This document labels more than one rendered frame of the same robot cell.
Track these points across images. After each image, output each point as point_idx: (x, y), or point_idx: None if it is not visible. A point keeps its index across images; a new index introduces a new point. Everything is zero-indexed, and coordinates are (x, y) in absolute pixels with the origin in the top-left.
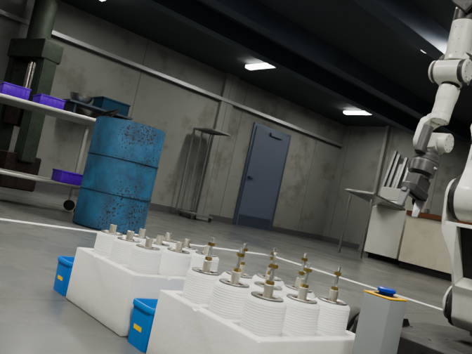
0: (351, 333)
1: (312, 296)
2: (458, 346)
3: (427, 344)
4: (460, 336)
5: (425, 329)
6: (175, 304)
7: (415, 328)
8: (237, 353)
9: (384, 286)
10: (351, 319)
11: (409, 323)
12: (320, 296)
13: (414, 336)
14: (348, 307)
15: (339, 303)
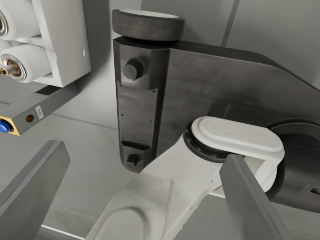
0: (55, 75)
1: (6, 39)
2: (137, 131)
3: (117, 114)
4: (249, 115)
5: (215, 87)
6: None
7: (153, 95)
8: None
9: (1, 125)
10: (115, 32)
11: (154, 88)
12: (5, 55)
13: (117, 104)
14: (25, 82)
15: (13, 78)
